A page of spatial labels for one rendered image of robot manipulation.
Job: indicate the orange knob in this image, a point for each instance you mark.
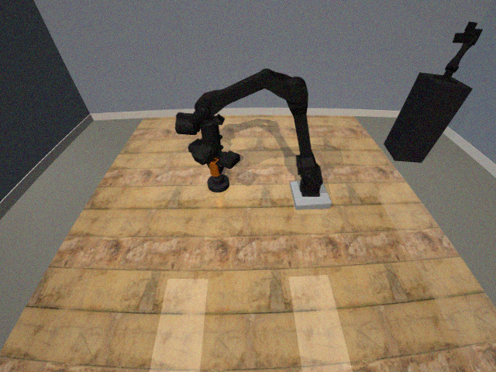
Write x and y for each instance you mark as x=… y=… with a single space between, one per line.
x=214 y=168

